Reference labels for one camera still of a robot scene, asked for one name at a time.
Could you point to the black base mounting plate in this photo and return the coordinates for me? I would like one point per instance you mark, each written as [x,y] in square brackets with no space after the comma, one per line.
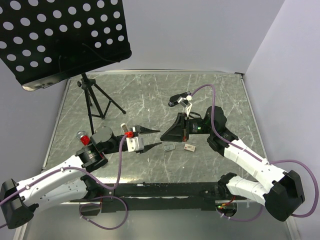
[159,196]

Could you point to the red cylindrical object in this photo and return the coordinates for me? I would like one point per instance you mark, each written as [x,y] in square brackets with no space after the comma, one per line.
[82,136]

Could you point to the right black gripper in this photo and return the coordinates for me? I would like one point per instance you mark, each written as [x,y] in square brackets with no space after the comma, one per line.
[177,132]

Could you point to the black tripod stand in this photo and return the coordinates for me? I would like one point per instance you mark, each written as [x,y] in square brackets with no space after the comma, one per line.
[94,109]

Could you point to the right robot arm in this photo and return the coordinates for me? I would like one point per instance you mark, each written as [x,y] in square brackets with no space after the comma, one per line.
[281,192]

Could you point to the black perforated music stand desk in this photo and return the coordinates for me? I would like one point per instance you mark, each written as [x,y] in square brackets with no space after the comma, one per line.
[44,42]

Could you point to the black stapler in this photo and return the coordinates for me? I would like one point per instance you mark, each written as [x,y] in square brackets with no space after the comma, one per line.
[173,101]

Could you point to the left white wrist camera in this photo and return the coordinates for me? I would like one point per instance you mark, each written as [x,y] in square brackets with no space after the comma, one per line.
[134,142]

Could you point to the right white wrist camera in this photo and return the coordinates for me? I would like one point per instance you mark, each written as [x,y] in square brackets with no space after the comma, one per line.
[186,103]

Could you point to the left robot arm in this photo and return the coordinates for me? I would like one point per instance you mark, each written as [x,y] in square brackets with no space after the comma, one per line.
[72,179]

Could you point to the staple tray with staples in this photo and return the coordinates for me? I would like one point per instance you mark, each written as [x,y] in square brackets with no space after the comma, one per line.
[169,147]

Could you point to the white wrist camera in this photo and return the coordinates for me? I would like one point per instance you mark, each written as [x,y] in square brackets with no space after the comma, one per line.
[134,142]
[186,103]

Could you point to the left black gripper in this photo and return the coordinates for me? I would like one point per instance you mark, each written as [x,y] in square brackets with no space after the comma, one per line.
[141,130]

